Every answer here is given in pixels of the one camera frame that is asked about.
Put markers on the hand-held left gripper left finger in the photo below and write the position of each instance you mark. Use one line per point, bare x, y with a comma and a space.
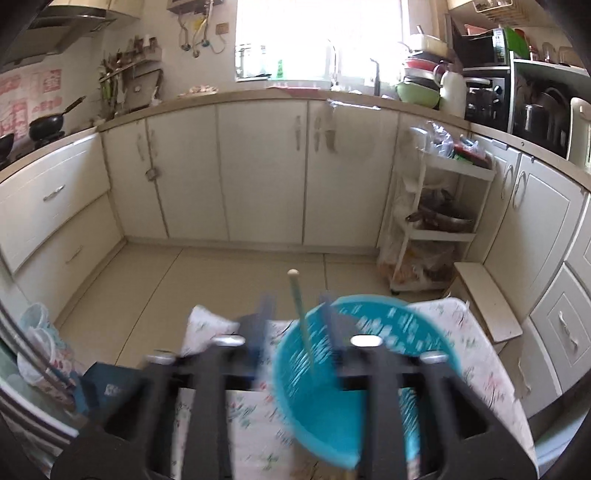
256, 341

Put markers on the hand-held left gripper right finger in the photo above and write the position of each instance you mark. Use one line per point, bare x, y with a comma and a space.
334, 341

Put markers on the wooden chopstick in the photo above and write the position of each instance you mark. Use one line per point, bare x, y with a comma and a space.
298, 304

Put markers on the blue perforated plastic basket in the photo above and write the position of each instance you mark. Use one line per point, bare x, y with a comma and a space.
314, 415

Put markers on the crumpled plastic bags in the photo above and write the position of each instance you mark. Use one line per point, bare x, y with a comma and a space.
415, 263

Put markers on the floral tablecloth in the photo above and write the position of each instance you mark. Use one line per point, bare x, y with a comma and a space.
480, 383

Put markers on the blue box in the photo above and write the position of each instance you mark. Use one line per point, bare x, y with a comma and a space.
108, 385

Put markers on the cream step stool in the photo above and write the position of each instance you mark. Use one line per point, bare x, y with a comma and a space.
489, 300

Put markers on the cream kitchen cabinets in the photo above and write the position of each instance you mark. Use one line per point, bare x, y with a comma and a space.
263, 170

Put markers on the white storage trolley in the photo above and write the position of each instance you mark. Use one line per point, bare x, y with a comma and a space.
422, 161

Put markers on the clear plastic bags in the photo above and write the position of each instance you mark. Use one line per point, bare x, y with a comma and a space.
438, 141

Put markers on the green bowl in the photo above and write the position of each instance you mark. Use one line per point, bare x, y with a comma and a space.
418, 94

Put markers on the kitchen faucet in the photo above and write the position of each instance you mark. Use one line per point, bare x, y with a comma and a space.
376, 78

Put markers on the green bottle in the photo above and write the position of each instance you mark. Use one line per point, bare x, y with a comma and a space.
280, 69

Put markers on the white thermos jug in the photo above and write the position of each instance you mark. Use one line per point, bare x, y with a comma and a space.
453, 94

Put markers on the black toaster oven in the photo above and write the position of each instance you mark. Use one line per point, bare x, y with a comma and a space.
487, 101

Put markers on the stack of dishes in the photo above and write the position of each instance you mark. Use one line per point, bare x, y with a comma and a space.
427, 55

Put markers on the black frying pan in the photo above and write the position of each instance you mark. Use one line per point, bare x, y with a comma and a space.
46, 125

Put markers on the kitchen window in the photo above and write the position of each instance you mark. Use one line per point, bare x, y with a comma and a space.
318, 37

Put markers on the dark cooking pot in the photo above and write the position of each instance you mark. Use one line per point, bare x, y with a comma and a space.
542, 117

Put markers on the black wok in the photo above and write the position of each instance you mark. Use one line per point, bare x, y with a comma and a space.
5, 145

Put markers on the black microwave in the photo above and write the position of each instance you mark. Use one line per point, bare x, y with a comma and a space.
480, 48

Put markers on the white shelf rack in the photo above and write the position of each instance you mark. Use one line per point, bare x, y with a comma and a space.
540, 69

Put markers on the steel range hood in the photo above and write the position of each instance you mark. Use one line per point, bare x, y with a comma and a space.
69, 27

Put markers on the wall utensil rack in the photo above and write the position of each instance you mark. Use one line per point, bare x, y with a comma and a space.
131, 74

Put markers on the pink printed wall sticker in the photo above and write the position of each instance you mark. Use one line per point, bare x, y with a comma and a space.
27, 97

